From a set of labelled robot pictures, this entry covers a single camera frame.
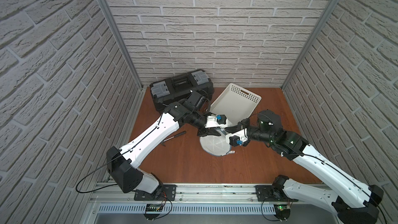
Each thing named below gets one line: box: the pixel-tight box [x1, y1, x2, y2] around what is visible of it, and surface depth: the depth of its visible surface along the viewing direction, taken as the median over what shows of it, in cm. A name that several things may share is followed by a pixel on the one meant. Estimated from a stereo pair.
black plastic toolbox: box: [149, 69, 215, 114], surface depth 99 cm
